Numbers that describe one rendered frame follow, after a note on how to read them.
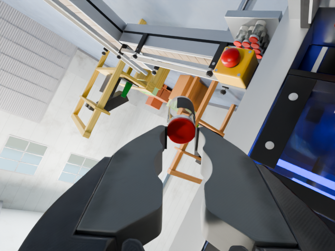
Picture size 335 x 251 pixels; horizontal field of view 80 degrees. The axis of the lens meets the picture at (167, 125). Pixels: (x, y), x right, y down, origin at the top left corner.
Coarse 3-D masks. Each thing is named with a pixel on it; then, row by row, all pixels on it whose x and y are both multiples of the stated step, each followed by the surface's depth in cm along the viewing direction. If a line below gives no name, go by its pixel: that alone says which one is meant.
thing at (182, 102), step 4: (180, 100) 16; (184, 100) 16; (188, 100) 17; (180, 104) 16; (184, 104) 16; (188, 104) 16; (192, 104) 17; (188, 108) 15; (192, 108) 16; (192, 112) 15
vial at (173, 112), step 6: (180, 96) 17; (174, 102) 16; (168, 108) 17; (174, 108) 15; (180, 108) 15; (168, 114) 15; (174, 114) 15; (180, 114) 15; (186, 114) 15; (192, 114) 15; (168, 120) 15; (192, 120) 14
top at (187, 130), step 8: (176, 120) 14; (184, 120) 14; (168, 128) 14; (176, 128) 14; (184, 128) 14; (192, 128) 14; (168, 136) 14; (176, 136) 14; (184, 136) 14; (192, 136) 14
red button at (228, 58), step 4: (228, 48) 44; (232, 48) 43; (224, 52) 44; (228, 52) 43; (232, 52) 43; (236, 52) 42; (224, 56) 43; (228, 56) 43; (232, 56) 42; (236, 56) 42; (240, 56) 43; (224, 60) 43; (228, 60) 43; (232, 60) 42; (236, 60) 42; (224, 64) 44; (228, 64) 43; (232, 64) 43; (236, 64) 43
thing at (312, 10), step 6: (312, 0) 32; (318, 0) 34; (324, 0) 34; (330, 0) 34; (312, 6) 33; (318, 6) 36; (324, 6) 35; (330, 6) 35; (312, 12) 34; (312, 18) 35
